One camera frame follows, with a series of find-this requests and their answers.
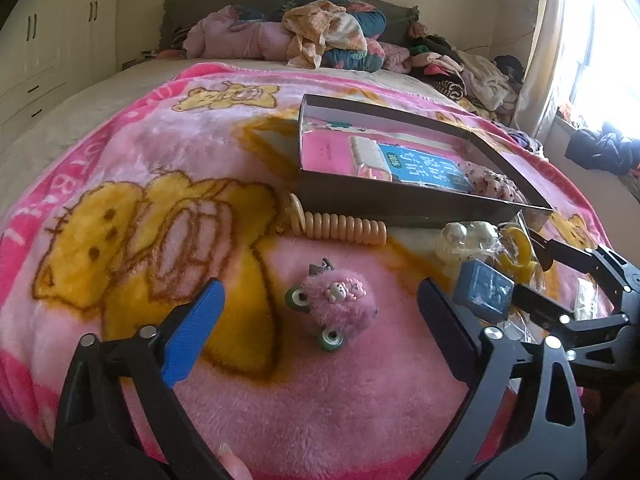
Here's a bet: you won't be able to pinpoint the yellow ring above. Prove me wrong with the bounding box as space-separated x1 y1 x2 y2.
497 224 539 281

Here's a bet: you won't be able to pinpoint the blue small box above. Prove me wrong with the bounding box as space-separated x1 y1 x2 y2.
452 259 514 324

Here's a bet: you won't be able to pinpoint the pearl hair accessory bag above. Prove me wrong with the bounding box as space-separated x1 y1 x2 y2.
435 221 501 280

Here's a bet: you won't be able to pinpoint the pink fluffy hair clip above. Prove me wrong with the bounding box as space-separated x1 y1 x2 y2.
284 258 380 352

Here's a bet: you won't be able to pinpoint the white hair claw clip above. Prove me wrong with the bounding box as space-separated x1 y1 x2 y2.
349 136 393 182

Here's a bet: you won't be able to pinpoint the beige spiral hair tie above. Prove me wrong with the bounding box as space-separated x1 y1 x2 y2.
276 193 388 247

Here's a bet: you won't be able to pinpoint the white earring card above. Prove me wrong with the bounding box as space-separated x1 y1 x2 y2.
574 278 599 321

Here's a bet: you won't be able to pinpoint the left hand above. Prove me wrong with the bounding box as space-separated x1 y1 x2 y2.
216 442 253 480

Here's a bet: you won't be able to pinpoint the dark clothes on windowsill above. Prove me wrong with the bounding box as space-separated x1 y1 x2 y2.
565 122 639 176

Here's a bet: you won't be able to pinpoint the white curtain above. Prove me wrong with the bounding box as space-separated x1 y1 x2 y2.
512 0 589 141

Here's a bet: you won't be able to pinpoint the pink book in box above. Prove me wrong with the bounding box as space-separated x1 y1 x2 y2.
302 129 473 193

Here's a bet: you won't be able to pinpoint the clothes pile by window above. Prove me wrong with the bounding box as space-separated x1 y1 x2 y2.
407 22 525 125

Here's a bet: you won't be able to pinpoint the pink cartoon bear blanket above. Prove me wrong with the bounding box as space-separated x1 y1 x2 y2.
1 62 608 479

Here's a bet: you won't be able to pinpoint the dark cardboard tray box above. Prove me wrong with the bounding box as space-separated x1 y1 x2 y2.
294 94 552 229

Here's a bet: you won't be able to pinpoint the beige bed sheet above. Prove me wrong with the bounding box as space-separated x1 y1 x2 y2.
1 58 457 223

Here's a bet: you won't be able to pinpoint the pile of bedding and clothes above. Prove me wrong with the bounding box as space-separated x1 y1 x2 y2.
181 0 410 74

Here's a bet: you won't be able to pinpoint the cream wardrobe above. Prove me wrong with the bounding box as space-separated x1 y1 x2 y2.
1 0 117 144

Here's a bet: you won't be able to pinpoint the dark green headboard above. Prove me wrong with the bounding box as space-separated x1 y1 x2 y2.
158 0 420 51

